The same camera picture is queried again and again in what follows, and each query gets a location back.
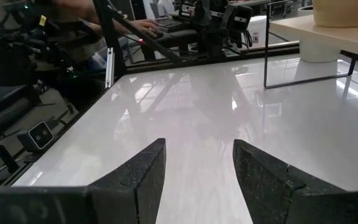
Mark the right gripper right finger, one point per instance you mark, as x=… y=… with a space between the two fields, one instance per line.
x=259 y=186

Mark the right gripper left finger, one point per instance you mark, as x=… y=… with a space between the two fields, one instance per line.
x=135 y=186

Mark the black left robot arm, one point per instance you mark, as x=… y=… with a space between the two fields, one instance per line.
x=216 y=28

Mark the person's forearm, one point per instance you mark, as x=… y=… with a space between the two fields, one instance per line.
x=89 y=11

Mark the small black white box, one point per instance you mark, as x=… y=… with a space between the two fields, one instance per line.
x=40 y=135

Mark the white plant pot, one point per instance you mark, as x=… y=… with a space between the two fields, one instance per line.
x=319 y=49

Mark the black side desk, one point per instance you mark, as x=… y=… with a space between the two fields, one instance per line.
x=172 y=39

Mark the black computer mouse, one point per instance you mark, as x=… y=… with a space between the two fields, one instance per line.
x=159 y=35

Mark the white labelled box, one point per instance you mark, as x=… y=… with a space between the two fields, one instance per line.
x=257 y=31

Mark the person's hand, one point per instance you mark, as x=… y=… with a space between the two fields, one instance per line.
x=146 y=26

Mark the black keyboard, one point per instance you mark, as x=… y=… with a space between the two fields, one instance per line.
x=172 y=24

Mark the silver aluminium bracket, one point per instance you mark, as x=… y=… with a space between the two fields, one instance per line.
x=109 y=68

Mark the black aluminium table frame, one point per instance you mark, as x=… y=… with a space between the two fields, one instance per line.
x=110 y=37

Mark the wooden shelf black metal frame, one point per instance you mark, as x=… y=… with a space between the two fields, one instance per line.
x=337 y=34

